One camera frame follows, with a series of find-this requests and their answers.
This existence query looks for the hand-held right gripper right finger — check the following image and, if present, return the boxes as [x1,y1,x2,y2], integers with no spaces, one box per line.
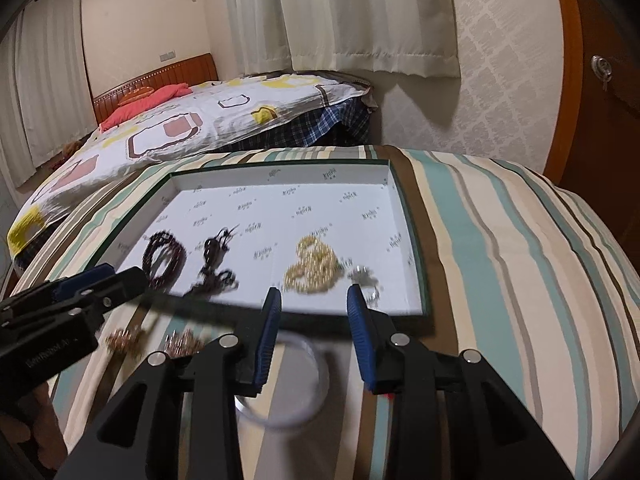
[346,284,576,480]

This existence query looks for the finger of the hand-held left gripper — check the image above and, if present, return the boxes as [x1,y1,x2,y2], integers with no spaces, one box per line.
[74,266,149,315]
[0,262,117,312]

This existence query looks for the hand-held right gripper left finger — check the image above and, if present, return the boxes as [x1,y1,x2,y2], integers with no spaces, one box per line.
[52,287,283,480]

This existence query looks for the gold brooch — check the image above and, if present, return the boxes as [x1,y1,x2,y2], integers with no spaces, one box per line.
[106,327,146,356]
[162,332,206,358]

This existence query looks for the white bangle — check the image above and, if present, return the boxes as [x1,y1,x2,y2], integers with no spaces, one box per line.
[235,330,331,428]

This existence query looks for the white tray with green rim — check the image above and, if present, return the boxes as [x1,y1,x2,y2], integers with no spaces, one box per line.
[85,159,433,318]

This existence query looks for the person's left hand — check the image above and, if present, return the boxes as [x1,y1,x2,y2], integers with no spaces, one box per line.
[10,380,68,457]

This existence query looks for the silver brooch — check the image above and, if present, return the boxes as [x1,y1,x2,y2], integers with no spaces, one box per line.
[347,266,386,308]

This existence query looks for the striped table cloth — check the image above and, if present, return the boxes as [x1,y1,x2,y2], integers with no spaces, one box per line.
[10,145,636,480]

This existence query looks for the pink blanket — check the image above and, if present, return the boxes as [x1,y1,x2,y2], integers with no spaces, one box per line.
[99,82,193,131]

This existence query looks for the bed with patterned sheet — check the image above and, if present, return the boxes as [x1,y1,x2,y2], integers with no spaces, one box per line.
[7,74,373,271]

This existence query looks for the orange cushion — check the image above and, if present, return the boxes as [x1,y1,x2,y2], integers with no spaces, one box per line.
[120,87,156,106]

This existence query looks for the white window curtain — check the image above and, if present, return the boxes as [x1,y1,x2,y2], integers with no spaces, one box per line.
[0,0,98,188]

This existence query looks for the blue plaid bed sheet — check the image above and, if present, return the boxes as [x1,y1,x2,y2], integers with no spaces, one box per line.
[235,97,373,151]

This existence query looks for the wooden headboard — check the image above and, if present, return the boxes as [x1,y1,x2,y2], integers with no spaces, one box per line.
[91,52,219,121]

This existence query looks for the narrow white curtain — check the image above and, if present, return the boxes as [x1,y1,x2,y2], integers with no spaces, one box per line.
[220,0,293,73]

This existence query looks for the wooden door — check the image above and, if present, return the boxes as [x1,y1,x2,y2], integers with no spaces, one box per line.
[542,0,640,271]

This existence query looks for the wide white curtain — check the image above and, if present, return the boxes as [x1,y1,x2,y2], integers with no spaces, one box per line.
[272,0,461,79]

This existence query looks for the metal door lock with key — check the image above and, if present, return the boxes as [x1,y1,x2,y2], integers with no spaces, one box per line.
[590,54,613,92]

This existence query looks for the dark red bead bracelet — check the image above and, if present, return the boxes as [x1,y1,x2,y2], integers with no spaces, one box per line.
[140,230,188,291]

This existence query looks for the pale gold bead chain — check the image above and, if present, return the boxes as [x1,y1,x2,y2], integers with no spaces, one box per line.
[284,235,341,293]

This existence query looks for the dark bead string with tassel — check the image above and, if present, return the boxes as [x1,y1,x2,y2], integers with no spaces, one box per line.
[182,226,241,298]

